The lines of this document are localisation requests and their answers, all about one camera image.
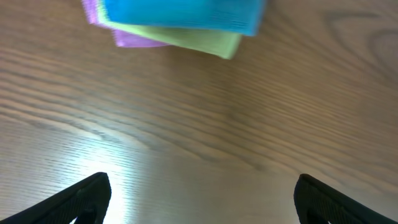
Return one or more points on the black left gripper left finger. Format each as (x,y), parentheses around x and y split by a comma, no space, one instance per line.
(85,202)

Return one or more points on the blue microfiber cloth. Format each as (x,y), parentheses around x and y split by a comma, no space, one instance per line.
(239,16)

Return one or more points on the folded green cloth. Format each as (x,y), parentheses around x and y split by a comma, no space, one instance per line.
(219,43)

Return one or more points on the folded purple cloth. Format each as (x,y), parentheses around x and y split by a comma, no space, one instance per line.
(121,38)

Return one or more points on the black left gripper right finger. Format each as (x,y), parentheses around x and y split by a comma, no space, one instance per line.
(318,203)

